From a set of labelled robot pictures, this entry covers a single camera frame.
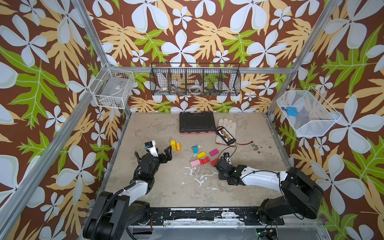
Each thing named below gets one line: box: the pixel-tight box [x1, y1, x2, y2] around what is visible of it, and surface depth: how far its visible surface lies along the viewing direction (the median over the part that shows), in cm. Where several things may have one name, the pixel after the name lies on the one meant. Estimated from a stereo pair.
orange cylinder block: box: [176, 142, 182, 152], surface depth 102 cm
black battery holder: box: [216, 126, 237, 146], surface depth 106 cm
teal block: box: [192, 145, 199, 154], surface depth 103 cm
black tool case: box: [179, 111, 216, 135], surface depth 110 cm
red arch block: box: [199, 156, 210, 165], surface depth 95 cm
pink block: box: [190, 159, 201, 167], surface depth 95 cm
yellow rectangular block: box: [197, 151, 207, 159], surface depth 98 cm
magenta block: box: [209, 148, 220, 157], surface depth 101 cm
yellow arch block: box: [170, 139, 177, 150], surface depth 103 cm
